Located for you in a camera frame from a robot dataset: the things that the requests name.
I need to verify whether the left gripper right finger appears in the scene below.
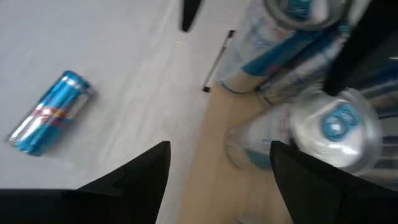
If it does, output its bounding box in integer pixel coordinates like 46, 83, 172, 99
269, 141, 398, 224

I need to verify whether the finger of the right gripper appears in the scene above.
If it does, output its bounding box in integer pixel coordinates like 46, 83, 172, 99
179, 0, 203, 33
323, 0, 398, 96

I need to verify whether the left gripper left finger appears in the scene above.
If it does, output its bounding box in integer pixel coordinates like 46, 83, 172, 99
0, 141, 171, 224

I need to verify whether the blue silver Red Bull can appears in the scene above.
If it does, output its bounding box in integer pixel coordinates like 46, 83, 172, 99
225, 86, 383, 178
5, 70, 96, 157
257, 27, 343, 106
217, 0, 352, 94

